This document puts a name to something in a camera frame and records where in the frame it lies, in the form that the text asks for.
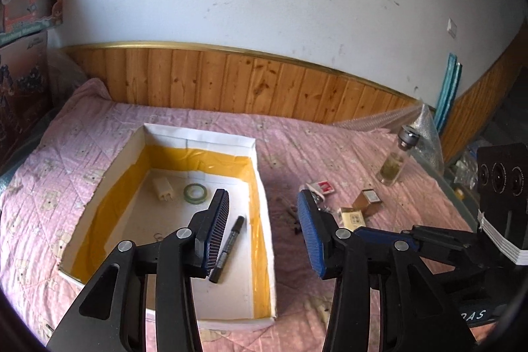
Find dark robot toy box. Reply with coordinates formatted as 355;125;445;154
1;32;51;162

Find white cardboard box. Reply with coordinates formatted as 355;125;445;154
59;123;277;331

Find white wall socket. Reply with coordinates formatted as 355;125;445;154
446;18;457;38

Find teal plastic strips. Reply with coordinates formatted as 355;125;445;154
434;53;463;135

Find red toy package box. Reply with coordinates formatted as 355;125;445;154
1;0;64;47

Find pink quilted bed cover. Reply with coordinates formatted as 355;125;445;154
1;79;466;351

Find black marker pen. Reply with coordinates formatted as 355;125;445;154
209;216;245;284

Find glass tea bottle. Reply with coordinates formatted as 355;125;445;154
376;125;421;186

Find green tape roll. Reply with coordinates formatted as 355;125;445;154
183;183;208;205

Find clear plastic bag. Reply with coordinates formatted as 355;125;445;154
411;103;445;175

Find red staples box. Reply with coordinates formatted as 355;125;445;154
306;180;336;197

